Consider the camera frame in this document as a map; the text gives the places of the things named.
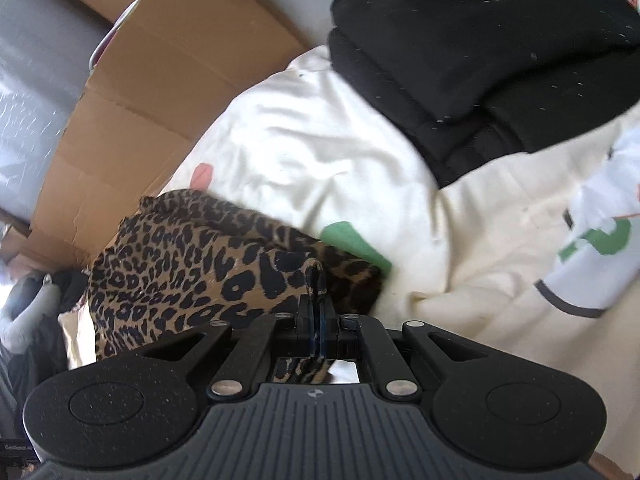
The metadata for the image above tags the grey cloth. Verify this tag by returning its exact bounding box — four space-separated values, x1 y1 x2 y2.
0 274 63 356

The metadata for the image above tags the leopard print garment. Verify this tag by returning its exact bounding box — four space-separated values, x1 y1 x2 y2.
87 189 386 386

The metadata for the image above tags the white green-print garment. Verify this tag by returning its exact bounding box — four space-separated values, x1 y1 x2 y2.
535 125 640 318

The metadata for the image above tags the dark cloth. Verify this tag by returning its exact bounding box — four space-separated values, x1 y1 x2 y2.
10 269 93 411

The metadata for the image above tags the black garment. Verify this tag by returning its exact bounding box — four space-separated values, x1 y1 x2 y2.
327 0 640 191

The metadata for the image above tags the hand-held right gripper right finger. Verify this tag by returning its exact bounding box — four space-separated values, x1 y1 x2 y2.
316 299 488 401

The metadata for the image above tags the white printed blanket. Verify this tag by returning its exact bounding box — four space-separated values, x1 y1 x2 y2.
57 45 640 480

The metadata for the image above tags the brown cardboard sheet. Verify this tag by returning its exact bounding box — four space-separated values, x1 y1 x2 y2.
27 0 311 273

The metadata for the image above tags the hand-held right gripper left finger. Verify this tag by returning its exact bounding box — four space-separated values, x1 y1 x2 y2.
142 295 317 401

